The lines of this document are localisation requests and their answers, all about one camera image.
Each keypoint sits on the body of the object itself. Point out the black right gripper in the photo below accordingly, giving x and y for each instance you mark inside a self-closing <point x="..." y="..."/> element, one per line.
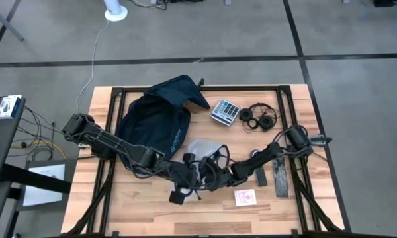
<point x="221" y="176"/>

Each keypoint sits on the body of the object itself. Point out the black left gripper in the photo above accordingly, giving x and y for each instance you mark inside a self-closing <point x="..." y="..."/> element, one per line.
<point x="185" y="175"/>

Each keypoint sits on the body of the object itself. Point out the clear mesh zip pouch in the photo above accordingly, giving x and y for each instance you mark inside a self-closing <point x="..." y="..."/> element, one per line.
<point x="202" y="147"/>

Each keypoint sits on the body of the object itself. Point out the pink white card box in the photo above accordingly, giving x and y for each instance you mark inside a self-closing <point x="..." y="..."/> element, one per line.
<point x="245" y="197"/>

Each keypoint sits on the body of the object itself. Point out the small black rectangular block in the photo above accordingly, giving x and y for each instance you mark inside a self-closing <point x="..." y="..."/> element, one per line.
<point x="261" y="176"/>

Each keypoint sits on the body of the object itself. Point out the black round device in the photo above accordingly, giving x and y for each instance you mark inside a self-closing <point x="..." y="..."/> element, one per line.
<point x="254" y="152"/>

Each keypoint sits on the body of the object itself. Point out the grey calculator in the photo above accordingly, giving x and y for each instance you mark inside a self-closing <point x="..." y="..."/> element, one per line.
<point x="225" y="112"/>

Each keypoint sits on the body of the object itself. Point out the black headphones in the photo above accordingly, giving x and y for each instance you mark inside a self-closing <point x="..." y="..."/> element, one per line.
<point x="245" y="114"/>

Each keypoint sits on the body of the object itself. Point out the navy blue backpack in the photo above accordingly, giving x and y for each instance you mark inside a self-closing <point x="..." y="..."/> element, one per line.
<point x="155" y="125"/>

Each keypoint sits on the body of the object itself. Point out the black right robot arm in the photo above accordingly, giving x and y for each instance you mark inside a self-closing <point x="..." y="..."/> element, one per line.
<point x="258" y="160"/>

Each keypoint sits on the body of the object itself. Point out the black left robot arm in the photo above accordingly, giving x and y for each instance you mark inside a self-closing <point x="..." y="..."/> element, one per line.
<point x="119" y="145"/>

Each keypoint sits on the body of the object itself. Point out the grey monitor with white screen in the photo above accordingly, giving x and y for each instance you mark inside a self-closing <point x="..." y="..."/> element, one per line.
<point x="39" y="198"/>

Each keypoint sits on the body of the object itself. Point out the black support beam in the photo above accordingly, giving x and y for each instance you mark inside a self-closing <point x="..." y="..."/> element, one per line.
<point x="36" y="178"/>

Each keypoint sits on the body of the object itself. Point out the dark grey side desk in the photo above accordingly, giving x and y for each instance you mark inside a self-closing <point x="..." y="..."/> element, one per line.
<point x="3" y="148"/>

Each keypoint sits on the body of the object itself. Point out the small white blue box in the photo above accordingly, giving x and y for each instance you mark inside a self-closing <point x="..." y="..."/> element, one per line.
<point x="8" y="107"/>

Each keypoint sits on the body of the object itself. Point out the black floor box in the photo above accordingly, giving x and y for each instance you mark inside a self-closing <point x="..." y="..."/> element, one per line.
<point x="383" y="2"/>

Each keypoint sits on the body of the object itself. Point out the grey metal leg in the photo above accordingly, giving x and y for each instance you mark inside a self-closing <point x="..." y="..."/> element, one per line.
<point x="5" y="22"/>

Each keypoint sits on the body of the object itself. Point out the black aluminium table frame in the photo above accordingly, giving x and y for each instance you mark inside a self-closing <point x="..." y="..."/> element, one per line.
<point x="245" y="88"/>

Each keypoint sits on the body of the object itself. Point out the black clamp bracket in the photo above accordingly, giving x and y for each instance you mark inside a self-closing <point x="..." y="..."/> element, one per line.
<point x="201" y="82"/>

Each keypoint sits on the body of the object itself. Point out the white pedestal tower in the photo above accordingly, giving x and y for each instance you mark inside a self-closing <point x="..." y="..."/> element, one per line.
<point x="115" y="15"/>

